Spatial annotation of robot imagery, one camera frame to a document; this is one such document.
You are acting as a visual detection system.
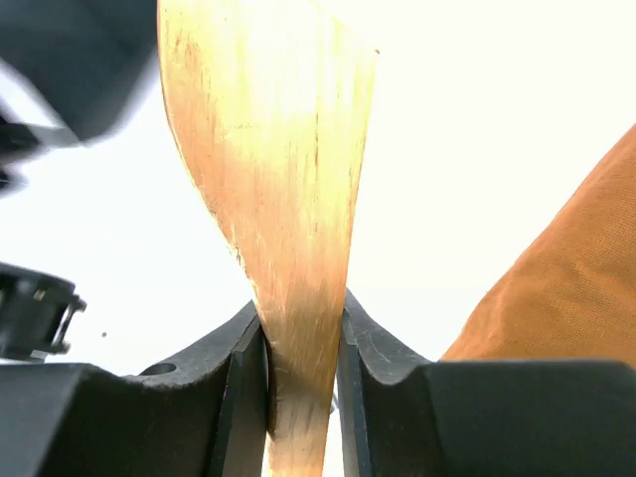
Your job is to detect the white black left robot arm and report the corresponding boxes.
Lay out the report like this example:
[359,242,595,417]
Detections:
[1,1,157,363]

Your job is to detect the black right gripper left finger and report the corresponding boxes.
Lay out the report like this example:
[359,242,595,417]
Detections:
[1,304,267,477]

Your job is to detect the brown trousers with striped trim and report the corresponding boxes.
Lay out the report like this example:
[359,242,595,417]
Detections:
[442,129,635,365]

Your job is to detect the wooden clothes hanger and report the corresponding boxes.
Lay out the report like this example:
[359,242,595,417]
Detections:
[157,1,378,476]

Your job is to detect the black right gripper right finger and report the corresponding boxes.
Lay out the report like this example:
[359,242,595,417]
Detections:
[337,295,635,477]

